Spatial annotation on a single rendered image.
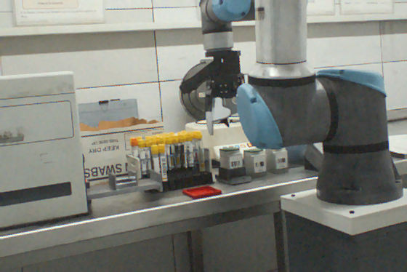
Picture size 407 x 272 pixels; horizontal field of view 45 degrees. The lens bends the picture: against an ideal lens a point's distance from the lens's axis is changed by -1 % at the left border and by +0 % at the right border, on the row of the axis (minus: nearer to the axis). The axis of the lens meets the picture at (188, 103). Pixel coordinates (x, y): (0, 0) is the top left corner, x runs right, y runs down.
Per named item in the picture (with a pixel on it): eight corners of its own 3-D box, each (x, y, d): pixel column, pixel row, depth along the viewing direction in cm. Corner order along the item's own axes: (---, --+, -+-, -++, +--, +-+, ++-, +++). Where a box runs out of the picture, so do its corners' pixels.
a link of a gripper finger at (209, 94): (209, 108, 116) (213, 76, 121) (203, 108, 117) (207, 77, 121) (215, 118, 120) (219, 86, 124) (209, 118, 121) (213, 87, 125)
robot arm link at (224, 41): (198, 34, 120) (208, 36, 128) (199, 53, 120) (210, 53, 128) (227, 30, 118) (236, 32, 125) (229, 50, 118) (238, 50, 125)
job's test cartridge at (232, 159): (229, 177, 121) (227, 152, 121) (220, 174, 125) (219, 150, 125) (243, 175, 122) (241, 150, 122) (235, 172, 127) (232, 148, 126)
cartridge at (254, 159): (254, 178, 125) (251, 151, 124) (244, 175, 129) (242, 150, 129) (267, 175, 126) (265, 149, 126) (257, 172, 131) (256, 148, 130)
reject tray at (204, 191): (194, 199, 108) (193, 196, 108) (182, 193, 115) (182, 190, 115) (222, 193, 111) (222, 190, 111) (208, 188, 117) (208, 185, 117)
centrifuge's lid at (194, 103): (177, 60, 169) (173, 64, 177) (186, 133, 167) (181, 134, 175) (237, 55, 174) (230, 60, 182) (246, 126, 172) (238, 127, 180)
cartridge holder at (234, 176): (231, 185, 119) (230, 170, 118) (215, 180, 127) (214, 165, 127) (251, 182, 121) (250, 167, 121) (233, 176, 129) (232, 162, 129)
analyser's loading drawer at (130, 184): (70, 207, 102) (67, 182, 102) (65, 201, 108) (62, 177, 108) (163, 190, 110) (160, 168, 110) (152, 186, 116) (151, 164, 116)
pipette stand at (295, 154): (285, 169, 133) (283, 132, 132) (273, 165, 140) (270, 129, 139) (317, 164, 136) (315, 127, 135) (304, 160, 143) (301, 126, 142)
